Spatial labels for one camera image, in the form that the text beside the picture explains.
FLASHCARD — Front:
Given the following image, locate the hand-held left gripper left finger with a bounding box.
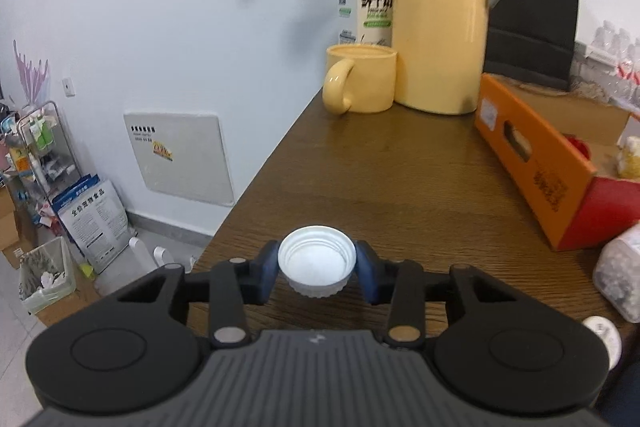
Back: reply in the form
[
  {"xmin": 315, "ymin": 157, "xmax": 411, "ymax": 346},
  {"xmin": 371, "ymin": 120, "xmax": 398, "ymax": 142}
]
[{"xmin": 117, "ymin": 239, "xmax": 281, "ymax": 349}]

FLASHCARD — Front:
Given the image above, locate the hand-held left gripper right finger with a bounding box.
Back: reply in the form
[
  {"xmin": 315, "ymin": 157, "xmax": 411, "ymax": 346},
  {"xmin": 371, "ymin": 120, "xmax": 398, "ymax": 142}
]
[{"xmin": 355, "ymin": 240, "xmax": 522, "ymax": 349}]

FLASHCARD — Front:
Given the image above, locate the ribbed white bottle cap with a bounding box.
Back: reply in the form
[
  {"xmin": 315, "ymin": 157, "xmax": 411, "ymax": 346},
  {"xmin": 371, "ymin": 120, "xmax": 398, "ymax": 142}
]
[{"xmin": 277, "ymin": 225, "xmax": 357, "ymax": 299}]

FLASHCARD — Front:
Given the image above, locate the orange cardboard box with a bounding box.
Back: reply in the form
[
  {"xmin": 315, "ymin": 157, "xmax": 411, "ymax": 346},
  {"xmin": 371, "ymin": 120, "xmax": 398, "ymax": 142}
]
[{"xmin": 474, "ymin": 73, "xmax": 640, "ymax": 253}]

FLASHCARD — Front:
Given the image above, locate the smooth white bottle cap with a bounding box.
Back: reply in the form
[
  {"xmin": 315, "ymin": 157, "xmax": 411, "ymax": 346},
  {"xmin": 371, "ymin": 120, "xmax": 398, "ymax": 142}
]
[{"xmin": 582, "ymin": 316, "xmax": 623, "ymax": 372}]

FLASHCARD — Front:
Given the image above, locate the translucent plastic bottle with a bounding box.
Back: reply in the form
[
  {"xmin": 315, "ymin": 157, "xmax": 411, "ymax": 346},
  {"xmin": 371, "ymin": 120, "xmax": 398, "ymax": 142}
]
[{"xmin": 592, "ymin": 223, "xmax": 640, "ymax": 324}]

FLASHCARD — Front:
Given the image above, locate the white plastic item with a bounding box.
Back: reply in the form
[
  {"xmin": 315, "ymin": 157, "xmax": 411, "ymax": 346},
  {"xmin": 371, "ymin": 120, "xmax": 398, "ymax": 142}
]
[
  {"xmin": 127, "ymin": 237, "xmax": 157, "ymax": 275},
  {"xmin": 152, "ymin": 246, "xmax": 196, "ymax": 271}
]

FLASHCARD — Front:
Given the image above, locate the blue white pet food bag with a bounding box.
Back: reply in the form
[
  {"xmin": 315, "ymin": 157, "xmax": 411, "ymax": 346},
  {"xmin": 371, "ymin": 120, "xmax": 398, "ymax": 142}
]
[{"xmin": 51, "ymin": 174, "xmax": 131, "ymax": 275}]

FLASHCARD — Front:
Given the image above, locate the yellow mug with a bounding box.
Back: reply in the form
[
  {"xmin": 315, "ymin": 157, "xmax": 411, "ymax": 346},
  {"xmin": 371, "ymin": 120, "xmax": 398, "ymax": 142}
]
[{"xmin": 322, "ymin": 44, "xmax": 401, "ymax": 115}]

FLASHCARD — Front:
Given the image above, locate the white trash bin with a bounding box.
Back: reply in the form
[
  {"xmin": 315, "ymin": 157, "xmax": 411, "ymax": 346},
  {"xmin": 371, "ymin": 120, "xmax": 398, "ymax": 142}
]
[{"xmin": 19, "ymin": 236, "xmax": 77, "ymax": 315}]

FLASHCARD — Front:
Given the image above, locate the small red item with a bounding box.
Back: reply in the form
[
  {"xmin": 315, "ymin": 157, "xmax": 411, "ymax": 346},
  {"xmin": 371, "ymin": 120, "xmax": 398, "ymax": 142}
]
[{"xmin": 562, "ymin": 134, "xmax": 593, "ymax": 158}]

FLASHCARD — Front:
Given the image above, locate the yellow thermos jug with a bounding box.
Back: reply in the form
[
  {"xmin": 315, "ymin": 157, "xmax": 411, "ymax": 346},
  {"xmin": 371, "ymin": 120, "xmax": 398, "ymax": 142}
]
[{"xmin": 391, "ymin": 0, "xmax": 513, "ymax": 115}]

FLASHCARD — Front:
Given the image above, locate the brown cardboard box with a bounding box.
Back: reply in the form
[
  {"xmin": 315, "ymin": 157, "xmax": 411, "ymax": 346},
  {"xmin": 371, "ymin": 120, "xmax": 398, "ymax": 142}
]
[{"xmin": 0, "ymin": 187, "xmax": 40, "ymax": 269}]

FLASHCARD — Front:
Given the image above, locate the yellow fluffy plush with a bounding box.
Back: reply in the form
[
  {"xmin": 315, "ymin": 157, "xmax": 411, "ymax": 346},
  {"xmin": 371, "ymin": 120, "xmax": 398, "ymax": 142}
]
[{"xmin": 615, "ymin": 136, "xmax": 640, "ymax": 180}]

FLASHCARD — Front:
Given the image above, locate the clear food container white lid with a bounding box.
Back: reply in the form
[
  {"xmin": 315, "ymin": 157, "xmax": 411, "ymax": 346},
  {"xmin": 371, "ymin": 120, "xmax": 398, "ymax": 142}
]
[{"xmin": 572, "ymin": 42, "xmax": 626, "ymax": 105}]

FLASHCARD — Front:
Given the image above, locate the white wall panel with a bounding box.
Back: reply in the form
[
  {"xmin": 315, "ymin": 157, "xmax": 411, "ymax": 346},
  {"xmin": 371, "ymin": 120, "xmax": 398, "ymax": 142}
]
[{"xmin": 123, "ymin": 109, "xmax": 236, "ymax": 208}]

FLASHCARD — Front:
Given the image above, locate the metal wire rack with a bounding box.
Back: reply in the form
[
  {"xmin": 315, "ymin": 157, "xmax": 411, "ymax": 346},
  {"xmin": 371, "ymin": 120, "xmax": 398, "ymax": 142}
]
[{"xmin": 0, "ymin": 101, "xmax": 82, "ymax": 228}]

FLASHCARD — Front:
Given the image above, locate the purple wall decal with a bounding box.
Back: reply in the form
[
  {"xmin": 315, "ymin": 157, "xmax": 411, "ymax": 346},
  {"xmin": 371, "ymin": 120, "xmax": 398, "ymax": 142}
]
[{"xmin": 12, "ymin": 39, "xmax": 51, "ymax": 108}]

